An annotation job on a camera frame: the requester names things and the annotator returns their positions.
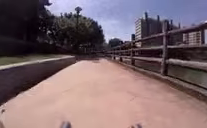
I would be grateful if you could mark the reddish paved path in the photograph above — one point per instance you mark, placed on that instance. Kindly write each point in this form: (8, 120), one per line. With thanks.
(91, 93)

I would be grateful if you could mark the row of trees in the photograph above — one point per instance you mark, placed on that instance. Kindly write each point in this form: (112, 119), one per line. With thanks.
(77, 30)

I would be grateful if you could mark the street lamp pole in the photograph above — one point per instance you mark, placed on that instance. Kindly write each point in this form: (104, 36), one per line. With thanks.
(78, 13)

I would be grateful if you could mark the tall grey building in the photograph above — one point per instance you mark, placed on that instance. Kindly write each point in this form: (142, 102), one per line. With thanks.
(147, 28)

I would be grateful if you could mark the wooden log railing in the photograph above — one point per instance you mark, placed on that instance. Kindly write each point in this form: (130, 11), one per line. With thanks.
(164, 50)

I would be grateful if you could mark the robot's own part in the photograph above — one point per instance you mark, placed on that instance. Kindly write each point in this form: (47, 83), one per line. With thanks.
(136, 126)
(65, 125)

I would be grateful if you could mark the grey stone kerb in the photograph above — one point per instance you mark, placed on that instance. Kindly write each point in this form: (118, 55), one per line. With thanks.
(177, 85)

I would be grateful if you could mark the green canal water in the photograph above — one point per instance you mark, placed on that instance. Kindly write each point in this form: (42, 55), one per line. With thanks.
(191, 75)

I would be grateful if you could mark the grass strip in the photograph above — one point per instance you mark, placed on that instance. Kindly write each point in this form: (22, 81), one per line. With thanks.
(11, 60)

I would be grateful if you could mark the pale building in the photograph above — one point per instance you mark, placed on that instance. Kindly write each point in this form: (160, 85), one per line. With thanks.
(192, 38)

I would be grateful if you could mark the dark hedge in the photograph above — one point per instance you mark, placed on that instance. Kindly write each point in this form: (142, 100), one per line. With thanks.
(11, 30)

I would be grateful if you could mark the low grey concrete wall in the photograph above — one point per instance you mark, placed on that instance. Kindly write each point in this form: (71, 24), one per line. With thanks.
(24, 76)

